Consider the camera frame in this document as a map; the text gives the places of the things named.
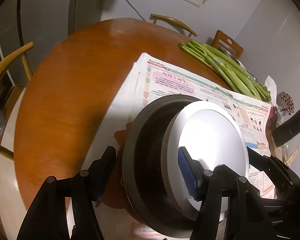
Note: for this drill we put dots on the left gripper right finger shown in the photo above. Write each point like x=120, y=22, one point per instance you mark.
x=204, y=186

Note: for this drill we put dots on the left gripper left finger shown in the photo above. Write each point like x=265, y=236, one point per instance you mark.
x=88, y=186

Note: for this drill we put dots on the reddish brown plate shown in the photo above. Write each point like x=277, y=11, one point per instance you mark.
x=115, y=195

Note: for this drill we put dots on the wooden clothespin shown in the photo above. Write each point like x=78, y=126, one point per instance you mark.
x=293, y=156

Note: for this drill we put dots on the black thermos bottle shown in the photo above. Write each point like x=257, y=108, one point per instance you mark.
x=287, y=130

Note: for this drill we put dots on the leopard print pouch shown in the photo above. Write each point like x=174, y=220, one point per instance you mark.
x=286, y=103

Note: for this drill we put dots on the green celery bunch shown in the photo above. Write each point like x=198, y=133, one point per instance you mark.
x=234, y=75

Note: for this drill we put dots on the printed newspaper sheet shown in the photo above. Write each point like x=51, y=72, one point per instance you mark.
x=149, y=80

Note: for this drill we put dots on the red tissue pack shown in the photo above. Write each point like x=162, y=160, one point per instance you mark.
x=272, y=88

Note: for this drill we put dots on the stainless steel mixing bowl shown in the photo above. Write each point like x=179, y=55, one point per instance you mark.
x=228, y=54

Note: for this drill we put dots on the grey refrigerator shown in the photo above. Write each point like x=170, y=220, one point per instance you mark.
x=44, y=22

